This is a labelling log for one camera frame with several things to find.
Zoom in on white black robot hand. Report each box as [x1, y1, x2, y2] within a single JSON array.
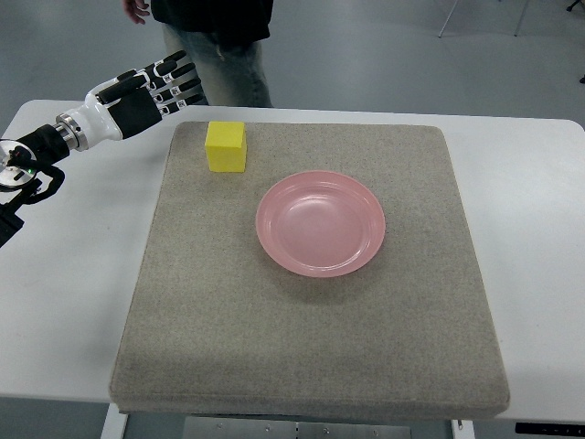
[[72, 50, 204, 147]]

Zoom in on yellow foam block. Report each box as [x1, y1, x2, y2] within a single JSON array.
[[205, 121, 247, 173]]

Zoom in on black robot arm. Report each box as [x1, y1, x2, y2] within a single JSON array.
[[1, 50, 203, 244]]

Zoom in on pink plate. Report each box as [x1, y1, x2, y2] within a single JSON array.
[[255, 170, 386, 278]]

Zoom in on standing person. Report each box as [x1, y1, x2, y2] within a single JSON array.
[[122, 0, 273, 108]]

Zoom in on beige fabric mat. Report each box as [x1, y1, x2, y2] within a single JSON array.
[[108, 120, 511, 421]]

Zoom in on metal chair legs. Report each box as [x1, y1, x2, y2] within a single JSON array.
[[437, 1, 584, 38]]

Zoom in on metal table frame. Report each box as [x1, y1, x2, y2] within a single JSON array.
[[100, 404, 476, 439]]

